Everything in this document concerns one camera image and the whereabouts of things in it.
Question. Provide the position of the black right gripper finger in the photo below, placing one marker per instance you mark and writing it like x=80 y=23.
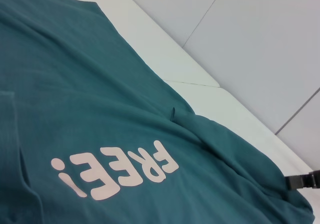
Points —
x=300 y=180

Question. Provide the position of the teal t-shirt with FREE print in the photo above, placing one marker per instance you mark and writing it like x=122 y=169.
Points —
x=100 y=96

